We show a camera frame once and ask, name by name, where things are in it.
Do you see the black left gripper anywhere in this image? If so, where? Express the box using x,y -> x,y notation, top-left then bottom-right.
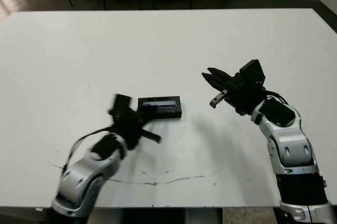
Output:
108,108 -> 162,151

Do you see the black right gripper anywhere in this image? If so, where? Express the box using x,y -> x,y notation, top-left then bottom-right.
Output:
202,67 -> 267,117

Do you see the black box lid with window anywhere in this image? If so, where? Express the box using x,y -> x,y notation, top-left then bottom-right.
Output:
137,95 -> 182,116

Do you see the grey robot lower body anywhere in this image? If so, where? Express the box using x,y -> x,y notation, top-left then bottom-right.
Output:
122,207 -> 223,224

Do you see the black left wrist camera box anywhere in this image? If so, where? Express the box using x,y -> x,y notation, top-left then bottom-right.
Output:
112,94 -> 133,116

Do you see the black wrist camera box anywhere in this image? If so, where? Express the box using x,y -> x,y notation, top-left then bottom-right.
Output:
239,59 -> 266,85
112,94 -> 133,116

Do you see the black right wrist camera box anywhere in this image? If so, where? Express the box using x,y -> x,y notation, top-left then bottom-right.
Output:
239,59 -> 266,85

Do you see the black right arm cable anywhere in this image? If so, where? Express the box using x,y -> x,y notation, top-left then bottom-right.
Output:
264,90 -> 289,104

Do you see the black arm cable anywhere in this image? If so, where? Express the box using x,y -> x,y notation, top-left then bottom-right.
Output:
264,90 -> 289,104
62,126 -> 114,175

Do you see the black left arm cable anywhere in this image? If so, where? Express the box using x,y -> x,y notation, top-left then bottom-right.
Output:
62,126 -> 114,175

